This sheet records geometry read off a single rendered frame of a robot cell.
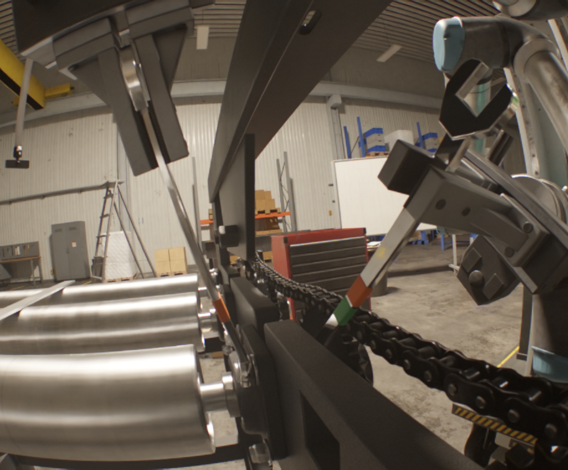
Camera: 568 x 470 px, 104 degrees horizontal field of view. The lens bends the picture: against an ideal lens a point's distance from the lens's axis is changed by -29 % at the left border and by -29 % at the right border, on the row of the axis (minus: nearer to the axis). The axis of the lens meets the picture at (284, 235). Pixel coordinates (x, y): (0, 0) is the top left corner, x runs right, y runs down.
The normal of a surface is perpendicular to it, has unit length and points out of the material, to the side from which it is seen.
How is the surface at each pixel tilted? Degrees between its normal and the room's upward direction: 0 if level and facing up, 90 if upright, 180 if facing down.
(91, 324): 59
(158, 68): 106
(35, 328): 65
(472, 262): 78
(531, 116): 90
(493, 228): 118
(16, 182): 90
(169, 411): 70
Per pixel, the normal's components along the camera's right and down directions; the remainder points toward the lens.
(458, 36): -0.36, 0.35
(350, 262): 0.27, 0.00
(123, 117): 0.29, 0.27
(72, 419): 0.22, -0.33
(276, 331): -0.10, -0.99
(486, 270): -0.90, -0.10
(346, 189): -0.15, 0.04
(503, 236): -0.21, 0.51
